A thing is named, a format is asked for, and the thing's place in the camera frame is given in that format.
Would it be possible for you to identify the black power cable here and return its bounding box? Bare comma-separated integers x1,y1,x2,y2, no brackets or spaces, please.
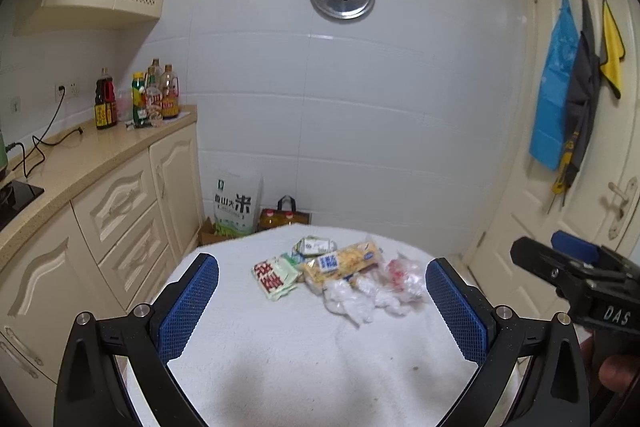
7,84,83,178

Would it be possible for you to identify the black cooktop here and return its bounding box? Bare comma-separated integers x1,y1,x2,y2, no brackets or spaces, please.
0,179,45,233

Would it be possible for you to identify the red and green packet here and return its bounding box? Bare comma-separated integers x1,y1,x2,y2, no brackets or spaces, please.
251,255,302,301

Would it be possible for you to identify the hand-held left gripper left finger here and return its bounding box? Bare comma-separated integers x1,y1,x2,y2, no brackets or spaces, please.
54,253,221,427

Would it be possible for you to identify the yellow packet with blue label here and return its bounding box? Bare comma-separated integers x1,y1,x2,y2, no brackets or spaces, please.
302,241,383,295

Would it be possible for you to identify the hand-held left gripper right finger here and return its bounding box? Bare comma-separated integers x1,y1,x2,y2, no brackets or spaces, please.
425,258,591,427

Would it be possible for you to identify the white rice bag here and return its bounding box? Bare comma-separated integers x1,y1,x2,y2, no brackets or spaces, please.
212,173,264,238

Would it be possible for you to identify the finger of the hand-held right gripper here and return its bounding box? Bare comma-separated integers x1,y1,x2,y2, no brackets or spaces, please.
511,237,581,295
551,231,626,273

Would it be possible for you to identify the blue plastic apron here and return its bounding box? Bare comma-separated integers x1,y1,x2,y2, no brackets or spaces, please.
529,0,580,172

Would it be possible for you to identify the plastic bag with red print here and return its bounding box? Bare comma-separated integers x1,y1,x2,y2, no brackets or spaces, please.
380,252,427,315

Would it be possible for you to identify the cardboard box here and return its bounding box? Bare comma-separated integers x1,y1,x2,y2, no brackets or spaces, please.
198,217,223,248

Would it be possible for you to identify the person's right hand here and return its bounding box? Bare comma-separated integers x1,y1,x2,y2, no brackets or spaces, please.
599,354,640,393

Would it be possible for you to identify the grey apron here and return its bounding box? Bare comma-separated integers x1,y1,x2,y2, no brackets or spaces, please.
550,0,602,208

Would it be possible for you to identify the clear crumpled plastic bag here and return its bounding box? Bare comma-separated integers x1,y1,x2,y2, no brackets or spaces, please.
322,277,378,327

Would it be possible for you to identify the clear bottle with red label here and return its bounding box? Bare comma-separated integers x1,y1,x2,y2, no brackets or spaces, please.
145,58,165,122

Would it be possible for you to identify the cream door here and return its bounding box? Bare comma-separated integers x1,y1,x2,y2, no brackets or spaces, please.
465,0,640,333

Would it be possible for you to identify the yellow cloth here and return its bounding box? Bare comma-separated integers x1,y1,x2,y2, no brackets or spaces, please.
599,0,627,100

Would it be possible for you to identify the yellow bag with black handles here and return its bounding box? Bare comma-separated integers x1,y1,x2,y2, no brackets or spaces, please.
257,195,311,233

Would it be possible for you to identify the green and white packet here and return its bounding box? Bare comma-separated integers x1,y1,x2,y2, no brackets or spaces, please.
291,235,338,265

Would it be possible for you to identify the green bottle with yellow cap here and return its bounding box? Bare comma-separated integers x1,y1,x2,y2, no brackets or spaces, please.
131,72,149,126

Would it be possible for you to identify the cream base cabinet with counter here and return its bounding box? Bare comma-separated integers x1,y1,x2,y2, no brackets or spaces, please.
0,104,206,408

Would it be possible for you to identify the white wall socket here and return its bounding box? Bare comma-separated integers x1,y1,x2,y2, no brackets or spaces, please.
52,81,81,102

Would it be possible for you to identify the cream door handle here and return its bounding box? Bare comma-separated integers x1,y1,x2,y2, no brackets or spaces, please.
607,177,640,240

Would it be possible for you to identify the dark soy sauce bottle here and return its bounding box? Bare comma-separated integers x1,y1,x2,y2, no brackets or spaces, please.
94,68,118,130

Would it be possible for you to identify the round table with white cloth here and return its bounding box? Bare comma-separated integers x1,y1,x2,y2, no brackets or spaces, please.
117,225,521,427

